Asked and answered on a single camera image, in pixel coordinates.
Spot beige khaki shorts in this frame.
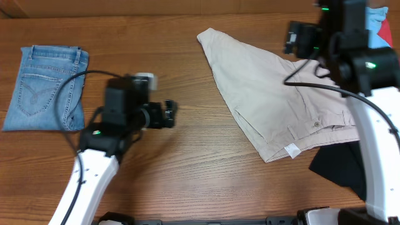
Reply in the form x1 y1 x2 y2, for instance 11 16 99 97
197 28 359 163

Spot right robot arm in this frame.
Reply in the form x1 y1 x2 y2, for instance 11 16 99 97
284 0 399 224

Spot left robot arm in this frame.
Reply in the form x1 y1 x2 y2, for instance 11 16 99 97
50 72 178 224

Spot light blue garment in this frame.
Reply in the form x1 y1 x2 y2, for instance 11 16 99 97
366 7 390 49

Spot red garment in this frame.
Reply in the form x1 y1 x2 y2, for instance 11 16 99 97
377 19 393 47

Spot folded blue denim jeans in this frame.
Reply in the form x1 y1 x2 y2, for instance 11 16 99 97
2 45 89 131

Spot black garment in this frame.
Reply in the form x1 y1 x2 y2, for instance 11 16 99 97
309 141 366 201

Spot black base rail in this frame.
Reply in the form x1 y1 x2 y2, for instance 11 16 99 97
92 208 399 225

